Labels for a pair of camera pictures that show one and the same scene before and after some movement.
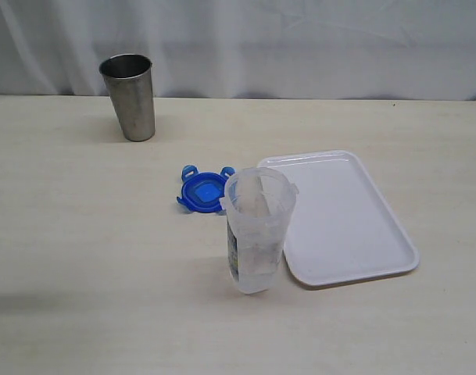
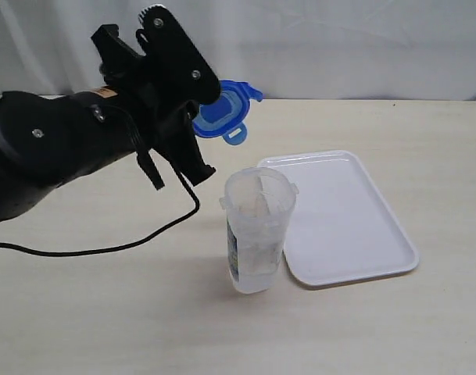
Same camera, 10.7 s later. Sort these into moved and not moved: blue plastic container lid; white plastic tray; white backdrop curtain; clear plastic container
Moved: blue plastic container lid
Not moved: white backdrop curtain; clear plastic container; white plastic tray
